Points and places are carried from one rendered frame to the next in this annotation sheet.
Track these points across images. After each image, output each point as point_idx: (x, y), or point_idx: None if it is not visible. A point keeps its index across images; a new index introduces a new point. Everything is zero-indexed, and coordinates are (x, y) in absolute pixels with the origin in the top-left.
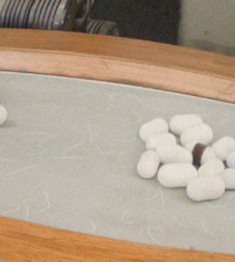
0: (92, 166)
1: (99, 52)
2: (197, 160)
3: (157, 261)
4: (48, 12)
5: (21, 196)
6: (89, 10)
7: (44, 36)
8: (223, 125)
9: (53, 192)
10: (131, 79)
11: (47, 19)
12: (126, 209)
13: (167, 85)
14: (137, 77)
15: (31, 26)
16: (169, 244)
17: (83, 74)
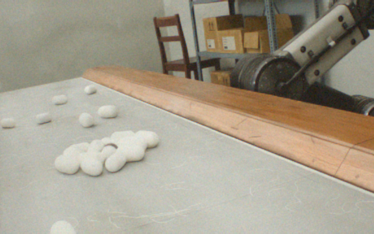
0: None
1: (198, 97)
2: None
3: None
4: (249, 73)
5: (26, 151)
6: (297, 75)
7: (200, 86)
8: (184, 147)
9: (36, 153)
10: (194, 116)
11: (247, 79)
12: (36, 165)
13: (207, 121)
14: (198, 114)
15: (241, 86)
16: (9, 181)
17: (178, 111)
